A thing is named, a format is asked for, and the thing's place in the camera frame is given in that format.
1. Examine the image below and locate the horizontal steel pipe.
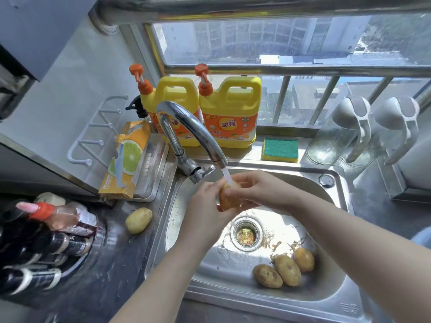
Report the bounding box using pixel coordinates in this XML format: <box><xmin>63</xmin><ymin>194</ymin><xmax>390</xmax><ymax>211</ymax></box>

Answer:
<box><xmin>89</xmin><ymin>0</ymin><xmax>431</xmax><ymax>35</ymax></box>

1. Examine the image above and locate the yellow dish soap pump bottle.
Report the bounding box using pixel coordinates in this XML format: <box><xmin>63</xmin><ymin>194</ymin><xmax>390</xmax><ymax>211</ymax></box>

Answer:
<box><xmin>195</xmin><ymin>64</ymin><xmax>262</xmax><ymax>149</ymax></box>
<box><xmin>129</xmin><ymin>64</ymin><xmax>205</xmax><ymax>147</ymax></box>

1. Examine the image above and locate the small round yellow potato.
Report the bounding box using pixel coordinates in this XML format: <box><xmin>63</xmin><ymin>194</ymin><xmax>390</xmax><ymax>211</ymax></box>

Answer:
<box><xmin>294</xmin><ymin>247</ymin><xmax>315</xmax><ymax>273</ymax></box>

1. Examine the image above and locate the long yellow potato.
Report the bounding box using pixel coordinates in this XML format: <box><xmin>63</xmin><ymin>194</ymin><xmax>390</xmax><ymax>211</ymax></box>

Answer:
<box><xmin>274</xmin><ymin>254</ymin><xmax>302</xmax><ymax>287</ymax></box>

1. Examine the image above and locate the metal sink drain strainer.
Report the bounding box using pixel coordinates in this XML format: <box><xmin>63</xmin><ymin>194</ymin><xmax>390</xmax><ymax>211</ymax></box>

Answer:
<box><xmin>232</xmin><ymin>217</ymin><xmax>263</xmax><ymax>252</ymax></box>

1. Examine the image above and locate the person's right forearm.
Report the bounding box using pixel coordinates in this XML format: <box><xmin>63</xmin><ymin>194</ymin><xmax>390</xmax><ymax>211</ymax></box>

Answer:
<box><xmin>292</xmin><ymin>193</ymin><xmax>431</xmax><ymax>323</ymax></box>

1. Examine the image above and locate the dirty brown potato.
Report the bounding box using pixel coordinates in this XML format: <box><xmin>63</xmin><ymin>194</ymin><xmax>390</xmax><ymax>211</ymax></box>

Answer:
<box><xmin>253</xmin><ymin>264</ymin><xmax>284</xmax><ymax>289</ymax></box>

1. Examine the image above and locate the glass jug with white lid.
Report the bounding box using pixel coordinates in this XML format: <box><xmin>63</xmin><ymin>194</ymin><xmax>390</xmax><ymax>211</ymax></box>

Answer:
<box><xmin>341</xmin><ymin>96</ymin><xmax>420</xmax><ymax>168</ymax></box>
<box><xmin>306</xmin><ymin>96</ymin><xmax>372</xmax><ymax>166</ymax></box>

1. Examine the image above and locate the person's right hand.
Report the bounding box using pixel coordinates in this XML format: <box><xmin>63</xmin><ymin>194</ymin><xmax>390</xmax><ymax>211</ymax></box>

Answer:
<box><xmin>223</xmin><ymin>170</ymin><xmax>304</xmax><ymax>216</ymax></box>

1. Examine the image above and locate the wet yellow potato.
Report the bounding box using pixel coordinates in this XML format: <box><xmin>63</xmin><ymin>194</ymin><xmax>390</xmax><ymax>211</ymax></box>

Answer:
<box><xmin>219</xmin><ymin>182</ymin><xmax>242</xmax><ymax>212</ymax></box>

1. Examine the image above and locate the green and yellow sponge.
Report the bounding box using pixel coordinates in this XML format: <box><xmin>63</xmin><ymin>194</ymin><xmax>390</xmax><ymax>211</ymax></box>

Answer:
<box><xmin>261</xmin><ymin>138</ymin><xmax>299</xmax><ymax>163</ymax></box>

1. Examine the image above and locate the grey range hood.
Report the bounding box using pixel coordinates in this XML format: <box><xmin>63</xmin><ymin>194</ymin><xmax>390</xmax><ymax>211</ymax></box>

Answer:
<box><xmin>0</xmin><ymin>0</ymin><xmax>100</xmax><ymax>120</ymax></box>

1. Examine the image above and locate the round metal bottle holder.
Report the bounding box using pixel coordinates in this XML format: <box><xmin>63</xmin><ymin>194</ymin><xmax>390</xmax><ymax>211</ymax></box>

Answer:
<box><xmin>0</xmin><ymin>212</ymin><xmax>108</xmax><ymax>300</ymax></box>

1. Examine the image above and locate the orange cling wrap box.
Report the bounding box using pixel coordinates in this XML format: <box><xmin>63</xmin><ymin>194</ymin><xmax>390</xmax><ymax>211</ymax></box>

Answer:
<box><xmin>98</xmin><ymin>120</ymin><xmax>154</xmax><ymax>200</ymax></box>

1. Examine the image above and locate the black trigger spray bottle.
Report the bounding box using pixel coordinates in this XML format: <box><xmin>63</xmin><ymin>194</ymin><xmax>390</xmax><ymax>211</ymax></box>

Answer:
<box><xmin>125</xmin><ymin>95</ymin><xmax>151</xmax><ymax>122</ymax></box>

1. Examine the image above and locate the white wall hook rack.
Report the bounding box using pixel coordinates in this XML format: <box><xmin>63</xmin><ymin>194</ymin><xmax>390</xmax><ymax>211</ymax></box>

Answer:
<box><xmin>67</xmin><ymin>95</ymin><xmax>129</xmax><ymax>167</ymax></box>

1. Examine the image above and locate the stainless steel tray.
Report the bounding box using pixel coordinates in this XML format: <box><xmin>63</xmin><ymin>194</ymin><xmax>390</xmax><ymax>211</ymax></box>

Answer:
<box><xmin>130</xmin><ymin>134</ymin><xmax>169</xmax><ymax>203</ymax></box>

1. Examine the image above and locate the person's left forearm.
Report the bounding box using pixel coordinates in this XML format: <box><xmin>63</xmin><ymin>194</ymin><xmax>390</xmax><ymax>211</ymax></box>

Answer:
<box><xmin>109</xmin><ymin>232</ymin><xmax>216</xmax><ymax>323</ymax></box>

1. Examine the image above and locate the red capped sauce bottle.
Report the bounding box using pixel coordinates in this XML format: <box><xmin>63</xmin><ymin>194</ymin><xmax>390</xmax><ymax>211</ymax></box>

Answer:
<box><xmin>16</xmin><ymin>201</ymin><xmax>98</xmax><ymax>238</ymax></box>

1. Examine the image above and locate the clean pale yellow potato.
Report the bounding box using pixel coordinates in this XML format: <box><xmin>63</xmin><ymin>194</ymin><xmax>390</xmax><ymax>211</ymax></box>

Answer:
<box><xmin>125</xmin><ymin>207</ymin><xmax>153</xmax><ymax>235</ymax></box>

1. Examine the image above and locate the person's left hand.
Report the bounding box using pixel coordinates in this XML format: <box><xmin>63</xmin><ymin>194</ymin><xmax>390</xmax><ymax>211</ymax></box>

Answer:
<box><xmin>177</xmin><ymin>180</ymin><xmax>242</xmax><ymax>252</ymax></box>

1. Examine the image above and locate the metal window guard rail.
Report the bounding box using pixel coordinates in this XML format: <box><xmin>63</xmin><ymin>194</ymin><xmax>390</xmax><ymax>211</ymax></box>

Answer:
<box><xmin>145</xmin><ymin>23</ymin><xmax>431</xmax><ymax>138</ymax></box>

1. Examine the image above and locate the dark sauce bottle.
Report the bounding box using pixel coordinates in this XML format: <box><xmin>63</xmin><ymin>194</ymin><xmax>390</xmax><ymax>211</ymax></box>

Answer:
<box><xmin>20</xmin><ymin>231</ymin><xmax>70</xmax><ymax>256</ymax></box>
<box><xmin>64</xmin><ymin>236</ymin><xmax>93</xmax><ymax>257</ymax></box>
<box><xmin>0</xmin><ymin>267</ymin><xmax>63</xmax><ymax>297</ymax></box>

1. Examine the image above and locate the stainless steel sink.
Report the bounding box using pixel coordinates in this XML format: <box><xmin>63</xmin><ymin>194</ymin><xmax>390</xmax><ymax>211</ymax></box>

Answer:
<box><xmin>145</xmin><ymin>159</ymin><xmax>364</xmax><ymax>323</ymax></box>

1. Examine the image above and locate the beige bottle cap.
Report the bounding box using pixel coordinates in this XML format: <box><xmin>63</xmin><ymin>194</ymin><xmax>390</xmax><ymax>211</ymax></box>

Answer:
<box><xmin>34</xmin><ymin>192</ymin><xmax>66</xmax><ymax>207</ymax></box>

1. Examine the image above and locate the chrome curved faucet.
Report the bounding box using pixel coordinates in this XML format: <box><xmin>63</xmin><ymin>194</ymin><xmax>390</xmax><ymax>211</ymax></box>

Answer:
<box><xmin>156</xmin><ymin>100</ymin><xmax>229</xmax><ymax>185</ymax></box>

